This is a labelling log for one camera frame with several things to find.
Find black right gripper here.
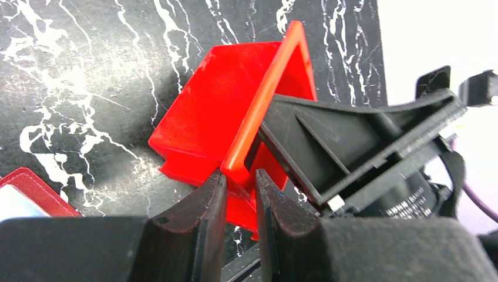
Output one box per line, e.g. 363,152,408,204
258,89,466,219

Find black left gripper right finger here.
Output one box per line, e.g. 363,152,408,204
255,169,497,281

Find red plastic tray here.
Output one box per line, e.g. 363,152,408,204
149,21,317,240

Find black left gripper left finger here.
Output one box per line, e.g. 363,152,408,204
1,170,227,281

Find red card holder wallet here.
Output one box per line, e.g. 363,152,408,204
1,167,81,221

